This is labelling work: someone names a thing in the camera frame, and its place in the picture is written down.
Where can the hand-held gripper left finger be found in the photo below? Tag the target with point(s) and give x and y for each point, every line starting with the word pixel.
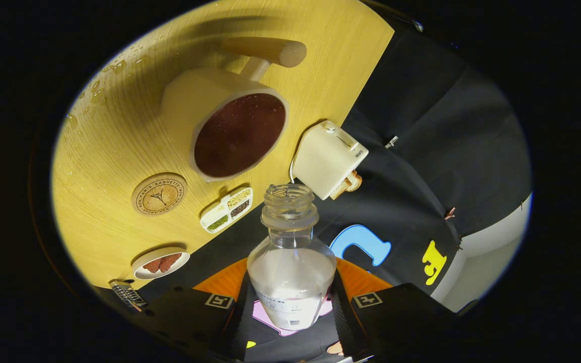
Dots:
pixel 242 327

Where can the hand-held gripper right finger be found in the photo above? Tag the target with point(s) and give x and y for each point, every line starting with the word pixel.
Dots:
pixel 345 325

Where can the clear plastic juice bottle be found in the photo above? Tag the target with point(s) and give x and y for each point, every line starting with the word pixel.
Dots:
pixel 290 282

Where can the round cork coaster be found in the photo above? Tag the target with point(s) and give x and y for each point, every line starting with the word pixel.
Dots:
pixel 159 194

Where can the red meat patty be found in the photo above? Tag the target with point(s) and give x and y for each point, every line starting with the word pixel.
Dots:
pixel 153 265
pixel 171 260

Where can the white round plate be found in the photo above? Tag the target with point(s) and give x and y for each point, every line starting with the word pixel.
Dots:
pixel 141 274

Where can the white divided seed dish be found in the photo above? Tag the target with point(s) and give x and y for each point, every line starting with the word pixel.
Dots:
pixel 226 210

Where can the toast slice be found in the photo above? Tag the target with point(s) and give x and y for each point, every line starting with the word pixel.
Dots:
pixel 340 191
pixel 355 181

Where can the copper cloth clip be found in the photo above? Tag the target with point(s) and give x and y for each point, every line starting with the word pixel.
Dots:
pixel 450 213

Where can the cream toaster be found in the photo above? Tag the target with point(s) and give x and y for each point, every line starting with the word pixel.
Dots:
pixel 326 159

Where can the white cloth clip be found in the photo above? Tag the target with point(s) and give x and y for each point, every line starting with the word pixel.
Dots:
pixel 392 141

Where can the black backdrop cloth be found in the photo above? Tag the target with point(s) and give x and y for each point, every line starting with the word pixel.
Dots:
pixel 421 151

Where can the wooden table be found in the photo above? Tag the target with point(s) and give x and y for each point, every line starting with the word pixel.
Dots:
pixel 119 151

